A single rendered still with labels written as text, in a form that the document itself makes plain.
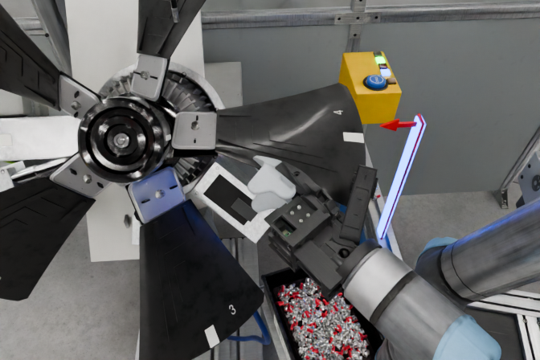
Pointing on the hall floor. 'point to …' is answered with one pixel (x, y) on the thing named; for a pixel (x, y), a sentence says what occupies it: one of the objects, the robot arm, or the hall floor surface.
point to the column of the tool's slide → (48, 6)
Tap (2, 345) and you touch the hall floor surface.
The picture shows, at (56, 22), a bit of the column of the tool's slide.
